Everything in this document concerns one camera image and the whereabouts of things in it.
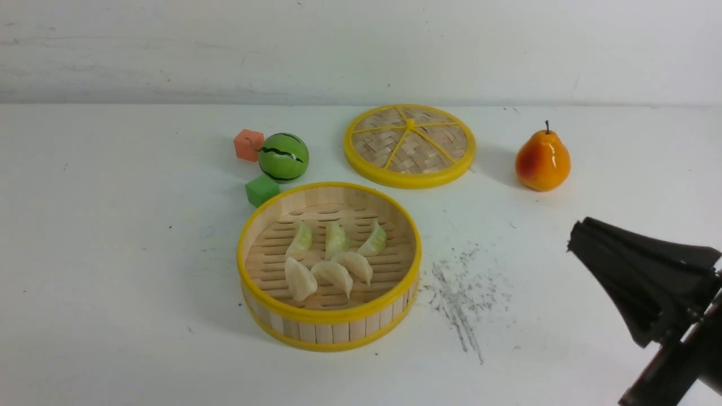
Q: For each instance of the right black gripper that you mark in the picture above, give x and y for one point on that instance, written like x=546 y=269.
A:
x=666 y=293

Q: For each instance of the green dumpling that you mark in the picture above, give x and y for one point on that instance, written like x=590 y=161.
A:
x=301 y=242
x=375 y=244
x=337 y=240

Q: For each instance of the white dumpling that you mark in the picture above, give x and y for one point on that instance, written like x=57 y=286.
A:
x=356 y=264
x=335 y=274
x=300 y=281

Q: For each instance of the woven steamer lid yellow rim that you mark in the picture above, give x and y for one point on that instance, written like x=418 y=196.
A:
x=409 y=146

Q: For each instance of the bamboo steamer tray yellow rim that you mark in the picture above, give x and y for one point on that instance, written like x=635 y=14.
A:
x=329 y=320

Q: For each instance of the orange toy pear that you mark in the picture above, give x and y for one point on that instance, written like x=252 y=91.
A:
x=543 y=163

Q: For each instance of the green toy watermelon ball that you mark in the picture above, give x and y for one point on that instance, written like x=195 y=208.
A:
x=284 y=157

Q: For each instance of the green foam cube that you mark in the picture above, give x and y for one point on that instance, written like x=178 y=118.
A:
x=261 y=189

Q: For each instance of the orange foam cube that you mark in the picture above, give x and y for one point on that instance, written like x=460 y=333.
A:
x=247 y=144

